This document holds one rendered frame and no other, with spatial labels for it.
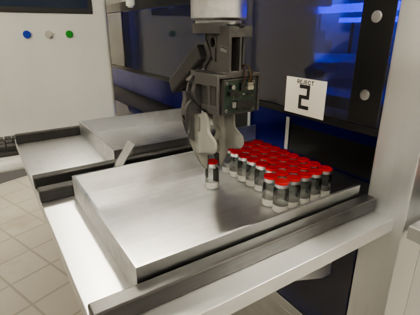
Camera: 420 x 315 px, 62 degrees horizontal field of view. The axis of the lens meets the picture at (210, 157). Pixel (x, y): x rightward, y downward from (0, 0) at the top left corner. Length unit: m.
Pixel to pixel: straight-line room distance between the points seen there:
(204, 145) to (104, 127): 0.45
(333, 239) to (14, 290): 1.64
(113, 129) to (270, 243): 0.62
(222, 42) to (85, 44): 0.83
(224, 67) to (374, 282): 0.39
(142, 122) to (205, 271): 0.65
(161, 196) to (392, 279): 0.36
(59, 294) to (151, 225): 1.37
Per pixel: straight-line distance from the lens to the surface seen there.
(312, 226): 0.45
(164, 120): 0.98
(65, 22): 1.24
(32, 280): 1.95
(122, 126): 0.94
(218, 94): 0.45
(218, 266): 0.37
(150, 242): 0.44
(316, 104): 0.58
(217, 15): 0.47
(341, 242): 0.47
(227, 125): 0.54
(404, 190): 0.53
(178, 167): 0.63
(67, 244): 0.47
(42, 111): 1.25
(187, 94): 0.50
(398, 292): 0.63
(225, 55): 0.46
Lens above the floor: 1.13
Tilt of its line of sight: 20 degrees down
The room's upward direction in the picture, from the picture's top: straight up
